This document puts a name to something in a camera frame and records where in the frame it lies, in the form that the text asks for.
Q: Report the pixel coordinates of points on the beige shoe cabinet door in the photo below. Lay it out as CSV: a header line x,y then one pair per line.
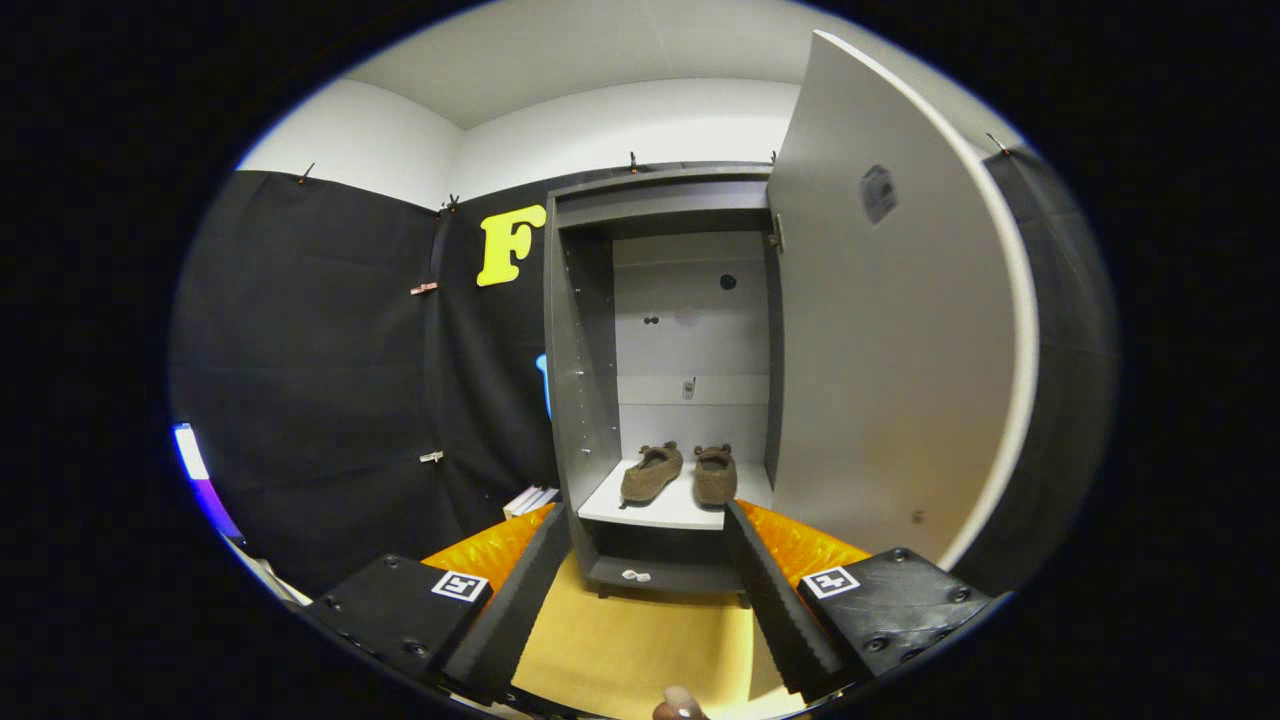
x,y
880,350

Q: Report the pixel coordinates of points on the bright screen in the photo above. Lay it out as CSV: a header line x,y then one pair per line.
x,y
200,470

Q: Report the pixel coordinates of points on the brown fluffy shoe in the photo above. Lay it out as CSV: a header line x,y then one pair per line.
x,y
650,475
715,478

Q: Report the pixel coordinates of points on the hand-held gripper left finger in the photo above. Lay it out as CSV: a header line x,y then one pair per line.
x,y
520,600

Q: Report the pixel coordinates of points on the blue white book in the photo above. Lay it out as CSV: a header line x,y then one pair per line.
x,y
530,500

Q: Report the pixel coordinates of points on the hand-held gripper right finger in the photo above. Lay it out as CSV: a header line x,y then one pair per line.
x,y
775,600

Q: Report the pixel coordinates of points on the grey shoe cabinet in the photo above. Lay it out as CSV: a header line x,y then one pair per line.
x,y
585,380

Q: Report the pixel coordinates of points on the black backdrop cloth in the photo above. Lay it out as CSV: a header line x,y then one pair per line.
x,y
300,380

